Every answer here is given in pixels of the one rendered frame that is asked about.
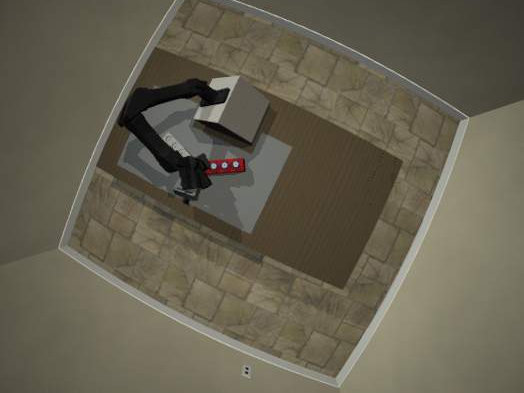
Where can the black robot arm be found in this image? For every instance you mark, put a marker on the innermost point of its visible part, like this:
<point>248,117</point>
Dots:
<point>169,159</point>

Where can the red tube rack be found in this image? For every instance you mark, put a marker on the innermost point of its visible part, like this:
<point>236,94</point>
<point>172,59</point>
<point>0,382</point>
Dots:
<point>230,169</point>

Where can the grey control panel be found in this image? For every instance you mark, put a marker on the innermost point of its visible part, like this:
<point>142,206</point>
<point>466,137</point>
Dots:
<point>192,194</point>

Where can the grey flat mat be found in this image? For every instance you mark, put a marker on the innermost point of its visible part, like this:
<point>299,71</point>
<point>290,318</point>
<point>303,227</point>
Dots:
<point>235,198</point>

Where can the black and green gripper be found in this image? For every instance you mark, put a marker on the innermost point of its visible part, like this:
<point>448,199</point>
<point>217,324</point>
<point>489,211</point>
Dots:
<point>203,158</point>

